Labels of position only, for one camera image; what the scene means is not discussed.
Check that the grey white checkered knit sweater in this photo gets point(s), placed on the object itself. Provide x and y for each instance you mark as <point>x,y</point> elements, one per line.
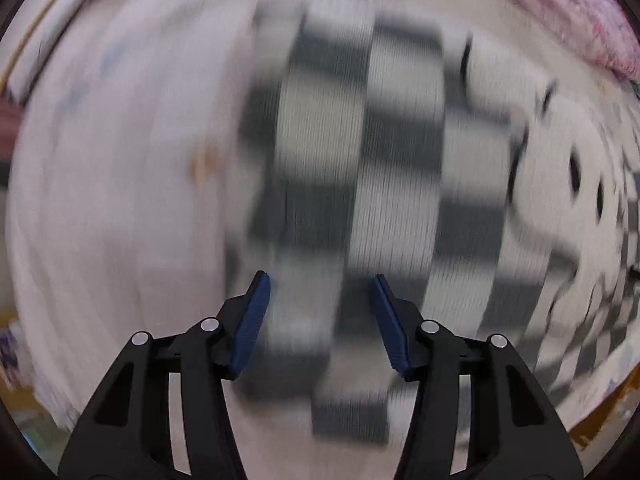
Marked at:
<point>485,192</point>

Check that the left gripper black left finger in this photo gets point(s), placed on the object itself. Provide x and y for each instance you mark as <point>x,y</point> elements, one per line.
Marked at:
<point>124,431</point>

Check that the white patterned fleece blanket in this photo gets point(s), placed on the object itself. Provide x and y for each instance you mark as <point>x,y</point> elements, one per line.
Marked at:
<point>121,203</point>

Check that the purple pink quilt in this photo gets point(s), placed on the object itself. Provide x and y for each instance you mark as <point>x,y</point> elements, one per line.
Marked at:
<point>597,30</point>

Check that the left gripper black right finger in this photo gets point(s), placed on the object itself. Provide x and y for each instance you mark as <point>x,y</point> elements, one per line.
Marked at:
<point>515,432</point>

